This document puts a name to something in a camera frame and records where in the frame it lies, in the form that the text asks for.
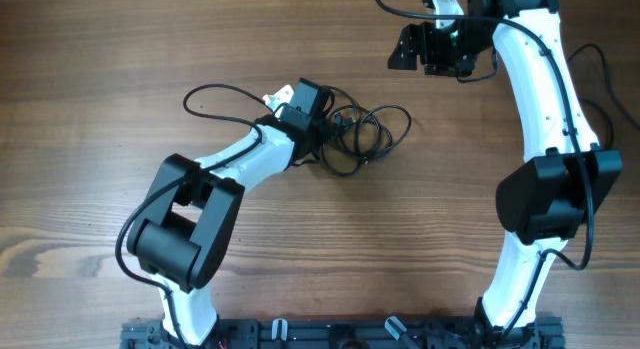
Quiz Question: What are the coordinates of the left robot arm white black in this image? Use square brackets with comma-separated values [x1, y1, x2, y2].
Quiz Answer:
[115, 79, 335, 348]

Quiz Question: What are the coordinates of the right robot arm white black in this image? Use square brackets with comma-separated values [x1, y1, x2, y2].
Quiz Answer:
[388, 0, 622, 348]

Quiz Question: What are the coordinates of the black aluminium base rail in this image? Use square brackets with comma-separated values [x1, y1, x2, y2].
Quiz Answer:
[119, 317, 566, 349]

